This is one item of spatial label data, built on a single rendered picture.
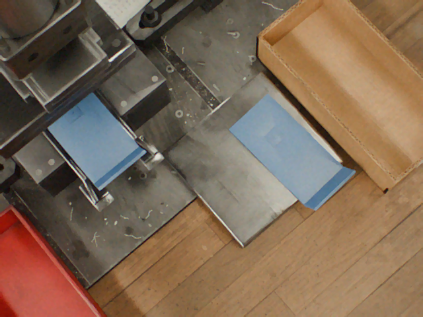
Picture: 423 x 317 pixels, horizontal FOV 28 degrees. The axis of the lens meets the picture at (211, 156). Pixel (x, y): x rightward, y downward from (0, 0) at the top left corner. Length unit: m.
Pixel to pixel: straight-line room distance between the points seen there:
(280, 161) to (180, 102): 0.16
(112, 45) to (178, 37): 0.27
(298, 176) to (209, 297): 0.19
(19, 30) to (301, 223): 0.48
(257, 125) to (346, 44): 0.17
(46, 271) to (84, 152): 0.17
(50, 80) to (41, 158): 0.21
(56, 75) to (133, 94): 0.21
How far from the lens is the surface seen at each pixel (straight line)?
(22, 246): 1.09
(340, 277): 1.06
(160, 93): 1.05
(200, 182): 1.06
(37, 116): 0.87
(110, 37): 0.89
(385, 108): 1.11
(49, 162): 1.02
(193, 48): 1.13
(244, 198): 1.05
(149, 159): 1.00
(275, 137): 1.07
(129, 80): 1.03
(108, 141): 1.01
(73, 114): 1.03
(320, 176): 1.06
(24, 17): 0.73
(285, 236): 1.06
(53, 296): 1.07
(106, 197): 1.00
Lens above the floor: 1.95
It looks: 75 degrees down
